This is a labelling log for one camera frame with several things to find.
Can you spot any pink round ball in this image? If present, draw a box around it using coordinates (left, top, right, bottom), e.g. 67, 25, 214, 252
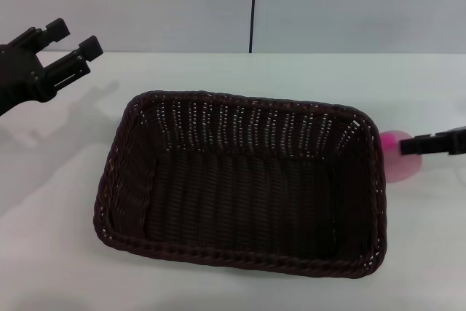
379, 130, 424, 184

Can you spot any black woven wicker basket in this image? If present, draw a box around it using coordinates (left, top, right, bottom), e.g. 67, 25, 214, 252
92, 89, 387, 281

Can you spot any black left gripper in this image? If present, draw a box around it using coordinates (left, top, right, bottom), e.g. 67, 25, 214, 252
0, 17, 105, 117

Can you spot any black vertical wall strip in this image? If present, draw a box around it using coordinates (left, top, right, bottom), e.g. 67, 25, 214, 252
248, 0, 259, 55

